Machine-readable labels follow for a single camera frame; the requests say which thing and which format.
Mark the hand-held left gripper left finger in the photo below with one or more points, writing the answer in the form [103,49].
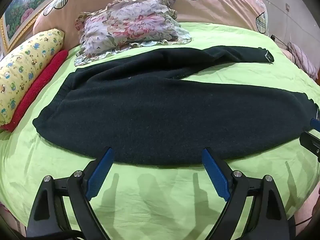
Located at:
[98,172]

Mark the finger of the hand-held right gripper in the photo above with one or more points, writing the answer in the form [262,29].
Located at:
[310,142]
[315,125]

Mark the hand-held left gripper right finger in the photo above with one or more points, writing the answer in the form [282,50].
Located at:
[215,172]

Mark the black pants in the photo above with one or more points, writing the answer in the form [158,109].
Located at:
[160,120]

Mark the green bed sheet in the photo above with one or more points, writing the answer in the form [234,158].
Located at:
[155,205]

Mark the striped pink pillow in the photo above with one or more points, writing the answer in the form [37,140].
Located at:
[301,57]

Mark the red fleece blanket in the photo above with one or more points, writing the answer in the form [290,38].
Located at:
[40,85]

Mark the yellow cartoon print pillow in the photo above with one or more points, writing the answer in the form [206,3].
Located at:
[25,67]

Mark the floral ruffled pillow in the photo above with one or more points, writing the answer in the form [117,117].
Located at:
[130,25]

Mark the pink quilt with plaid bears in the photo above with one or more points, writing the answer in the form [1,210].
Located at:
[215,2]

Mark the gold framed flower picture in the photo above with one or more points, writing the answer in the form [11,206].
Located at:
[22,10]

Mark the wall socket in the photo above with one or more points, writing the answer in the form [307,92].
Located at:
[287,7]

